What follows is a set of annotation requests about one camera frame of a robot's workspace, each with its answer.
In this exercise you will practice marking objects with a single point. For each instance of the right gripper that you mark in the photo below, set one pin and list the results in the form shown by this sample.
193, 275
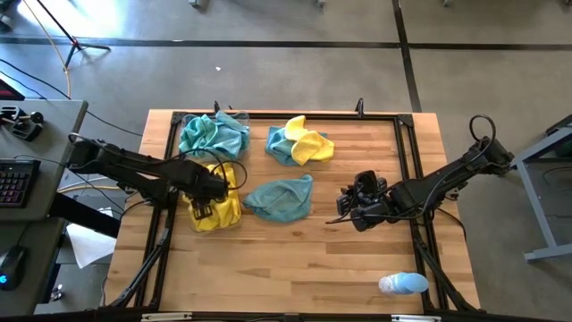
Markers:
371, 214

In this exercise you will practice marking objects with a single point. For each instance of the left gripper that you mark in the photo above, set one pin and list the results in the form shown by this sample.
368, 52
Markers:
205, 183

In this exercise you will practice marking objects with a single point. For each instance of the blue microfiber towel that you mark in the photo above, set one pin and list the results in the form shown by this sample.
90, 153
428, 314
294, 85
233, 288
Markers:
232, 138
279, 147

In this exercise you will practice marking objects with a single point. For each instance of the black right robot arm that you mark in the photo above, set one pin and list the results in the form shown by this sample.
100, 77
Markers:
447, 176

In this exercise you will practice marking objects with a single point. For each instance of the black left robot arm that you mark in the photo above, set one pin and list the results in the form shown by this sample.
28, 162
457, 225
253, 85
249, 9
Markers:
134, 167

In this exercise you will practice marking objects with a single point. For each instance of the black table edge clamp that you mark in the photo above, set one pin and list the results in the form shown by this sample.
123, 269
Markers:
216, 106
359, 106

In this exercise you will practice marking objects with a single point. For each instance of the water bottle with blue label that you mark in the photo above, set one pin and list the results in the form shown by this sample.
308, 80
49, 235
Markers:
409, 283

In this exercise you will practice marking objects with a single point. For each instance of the black desk support bar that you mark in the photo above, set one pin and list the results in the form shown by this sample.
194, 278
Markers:
85, 214

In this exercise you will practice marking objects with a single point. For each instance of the white paper sheet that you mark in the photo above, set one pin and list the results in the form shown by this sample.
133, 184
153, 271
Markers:
89, 246

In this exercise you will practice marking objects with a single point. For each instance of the grey side desk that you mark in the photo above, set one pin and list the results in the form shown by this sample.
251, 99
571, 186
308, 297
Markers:
53, 134

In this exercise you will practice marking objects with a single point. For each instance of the small silver caster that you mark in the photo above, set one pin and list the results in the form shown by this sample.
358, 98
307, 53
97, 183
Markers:
56, 293

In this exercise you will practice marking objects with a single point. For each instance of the black keyboard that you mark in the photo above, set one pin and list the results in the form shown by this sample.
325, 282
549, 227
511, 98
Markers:
18, 183

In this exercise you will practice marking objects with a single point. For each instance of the black desk clamp tool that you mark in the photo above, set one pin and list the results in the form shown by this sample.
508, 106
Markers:
27, 129

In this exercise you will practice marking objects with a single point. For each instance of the black computer mouse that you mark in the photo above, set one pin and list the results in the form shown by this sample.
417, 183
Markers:
11, 268

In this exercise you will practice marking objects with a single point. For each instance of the black tripod stand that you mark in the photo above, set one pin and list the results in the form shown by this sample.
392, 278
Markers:
76, 44

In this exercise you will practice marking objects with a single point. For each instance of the dark monitor corner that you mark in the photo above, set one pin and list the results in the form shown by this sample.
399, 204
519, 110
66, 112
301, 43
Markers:
9, 91

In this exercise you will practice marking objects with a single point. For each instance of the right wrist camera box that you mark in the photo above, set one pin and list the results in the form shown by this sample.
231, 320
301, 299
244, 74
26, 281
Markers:
367, 183

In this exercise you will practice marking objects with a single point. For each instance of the black aluminium table frame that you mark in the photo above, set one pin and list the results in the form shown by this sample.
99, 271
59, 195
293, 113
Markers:
339, 116

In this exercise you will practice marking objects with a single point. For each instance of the silver metal bracket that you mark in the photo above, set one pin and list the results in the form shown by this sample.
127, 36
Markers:
415, 318
167, 316

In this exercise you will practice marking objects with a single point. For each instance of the grey metal table frame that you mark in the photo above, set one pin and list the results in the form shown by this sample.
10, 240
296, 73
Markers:
538, 210

